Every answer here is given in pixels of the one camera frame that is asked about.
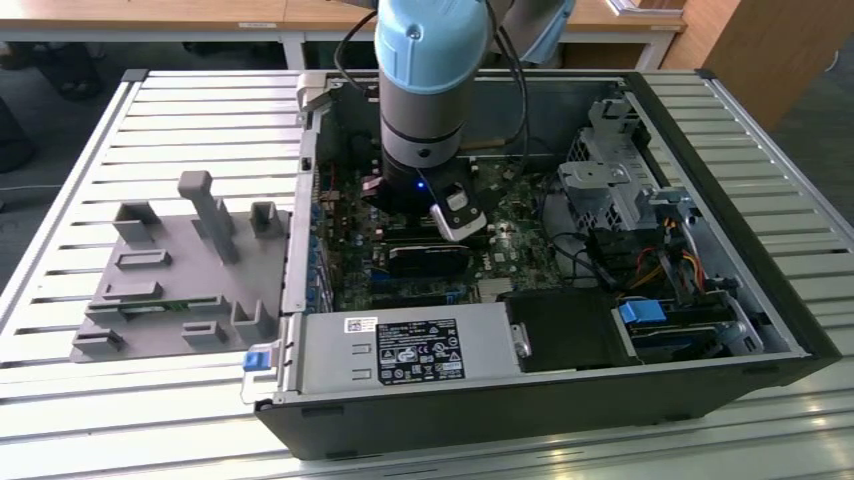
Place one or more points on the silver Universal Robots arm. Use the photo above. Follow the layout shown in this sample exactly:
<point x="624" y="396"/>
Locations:
<point x="427" y="125"/>

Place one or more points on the RAM slot black clips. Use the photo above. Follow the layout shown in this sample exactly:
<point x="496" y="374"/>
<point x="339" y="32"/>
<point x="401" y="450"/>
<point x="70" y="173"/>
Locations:
<point x="403" y="237"/>
<point x="393" y="228"/>

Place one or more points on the RAM slot white clips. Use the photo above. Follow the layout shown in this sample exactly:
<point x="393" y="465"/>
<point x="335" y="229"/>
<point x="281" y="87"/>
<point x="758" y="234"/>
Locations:
<point x="403" y="242"/>
<point x="403" y="232"/>

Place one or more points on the black graphics card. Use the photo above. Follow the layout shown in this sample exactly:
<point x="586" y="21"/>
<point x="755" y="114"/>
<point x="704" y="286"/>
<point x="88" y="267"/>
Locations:
<point x="427" y="260"/>

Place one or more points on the silver coin battery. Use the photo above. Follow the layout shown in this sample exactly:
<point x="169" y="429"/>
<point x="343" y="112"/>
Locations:
<point x="508" y="173"/>

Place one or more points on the green motherboard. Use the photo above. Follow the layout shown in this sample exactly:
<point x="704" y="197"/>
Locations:
<point x="520" y="250"/>

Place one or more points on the silver chipset heatsink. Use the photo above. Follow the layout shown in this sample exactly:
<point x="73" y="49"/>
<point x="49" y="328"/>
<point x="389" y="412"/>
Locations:
<point x="495" y="289"/>

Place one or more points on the silver metal drive cage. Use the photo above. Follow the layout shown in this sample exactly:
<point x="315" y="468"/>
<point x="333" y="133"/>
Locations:
<point x="594" y="185"/>

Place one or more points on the silver power supply unit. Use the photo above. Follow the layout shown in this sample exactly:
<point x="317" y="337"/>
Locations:
<point x="333" y="350"/>

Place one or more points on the grey parts rack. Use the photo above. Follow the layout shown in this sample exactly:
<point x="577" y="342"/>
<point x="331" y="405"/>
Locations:
<point x="173" y="280"/>

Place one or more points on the blue case latch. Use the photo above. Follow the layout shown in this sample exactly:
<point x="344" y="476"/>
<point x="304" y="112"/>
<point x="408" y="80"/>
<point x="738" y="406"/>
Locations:
<point x="256" y="362"/>

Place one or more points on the blue disk carrier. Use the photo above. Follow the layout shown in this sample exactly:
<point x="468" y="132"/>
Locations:
<point x="640" y="312"/>

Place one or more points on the black table end cap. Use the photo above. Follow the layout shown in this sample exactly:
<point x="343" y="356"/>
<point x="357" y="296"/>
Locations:
<point x="706" y="75"/>
<point x="134" y="75"/>

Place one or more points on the black PC case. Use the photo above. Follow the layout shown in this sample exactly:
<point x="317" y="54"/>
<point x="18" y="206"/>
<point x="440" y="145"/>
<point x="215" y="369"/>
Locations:
<point x="467" y="430"/>

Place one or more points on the white paper stack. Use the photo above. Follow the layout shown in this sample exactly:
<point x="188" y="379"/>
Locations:
<point x="634" y="5"/>

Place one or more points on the black office chair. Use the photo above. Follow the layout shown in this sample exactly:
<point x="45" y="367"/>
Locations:
<point x="66" y="65"/>

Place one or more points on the wooden cabinet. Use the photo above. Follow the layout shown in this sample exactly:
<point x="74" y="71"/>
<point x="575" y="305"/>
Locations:
<point x="767" y="50"/>

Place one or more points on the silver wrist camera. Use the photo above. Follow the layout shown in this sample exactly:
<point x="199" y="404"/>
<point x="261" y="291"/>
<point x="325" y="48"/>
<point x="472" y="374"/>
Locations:
<point x="456" y="215"/>

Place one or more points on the wooden desk white frame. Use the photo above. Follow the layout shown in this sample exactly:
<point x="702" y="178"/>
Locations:
<point x="313" y="10"/>
<point x="133" y="12"/>

